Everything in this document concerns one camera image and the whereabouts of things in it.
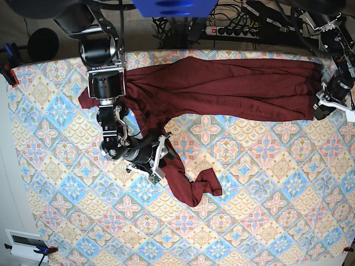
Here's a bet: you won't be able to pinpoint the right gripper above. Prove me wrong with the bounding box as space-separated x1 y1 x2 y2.
123 134 175 172

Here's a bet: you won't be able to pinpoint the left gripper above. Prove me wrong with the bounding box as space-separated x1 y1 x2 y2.
313 80 354 121

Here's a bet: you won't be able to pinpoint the maroon t-shirt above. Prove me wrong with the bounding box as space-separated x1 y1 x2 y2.
79 57 322 207

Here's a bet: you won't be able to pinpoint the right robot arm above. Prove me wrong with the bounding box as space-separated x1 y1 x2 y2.
53 1 174 175

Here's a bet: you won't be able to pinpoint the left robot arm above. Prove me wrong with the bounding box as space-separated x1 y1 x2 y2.
290 1 354 122

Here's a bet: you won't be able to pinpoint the patterned tablecloth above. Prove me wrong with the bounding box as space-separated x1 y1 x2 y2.
6 58 354 265

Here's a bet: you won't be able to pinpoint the blue orange lower clamp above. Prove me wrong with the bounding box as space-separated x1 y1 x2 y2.
4 244 58 265

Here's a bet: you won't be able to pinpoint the orange right clamp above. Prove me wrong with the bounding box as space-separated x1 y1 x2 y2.
343 247 354 253

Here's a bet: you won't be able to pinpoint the black round stool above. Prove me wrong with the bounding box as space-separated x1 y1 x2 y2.
27 28 59 62

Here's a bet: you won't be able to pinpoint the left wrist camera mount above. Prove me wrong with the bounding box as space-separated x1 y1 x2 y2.
316 83 354 122

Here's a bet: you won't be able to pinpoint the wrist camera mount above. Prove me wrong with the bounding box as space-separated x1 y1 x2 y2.
316 83 354 122
127 132 171 185

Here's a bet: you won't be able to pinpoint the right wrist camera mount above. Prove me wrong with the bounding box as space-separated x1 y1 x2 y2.
127 132 171 185

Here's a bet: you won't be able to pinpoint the black power strip red switch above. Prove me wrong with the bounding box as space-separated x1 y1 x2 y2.
205 26 258 38

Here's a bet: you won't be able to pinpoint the tangled black cables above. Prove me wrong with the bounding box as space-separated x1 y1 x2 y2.
151 16 195 50

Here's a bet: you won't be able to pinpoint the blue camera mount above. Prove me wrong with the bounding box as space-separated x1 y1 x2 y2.
132 0 218 18

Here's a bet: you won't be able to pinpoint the white wall socket plate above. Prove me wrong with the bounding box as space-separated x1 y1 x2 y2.
5 229 45 262

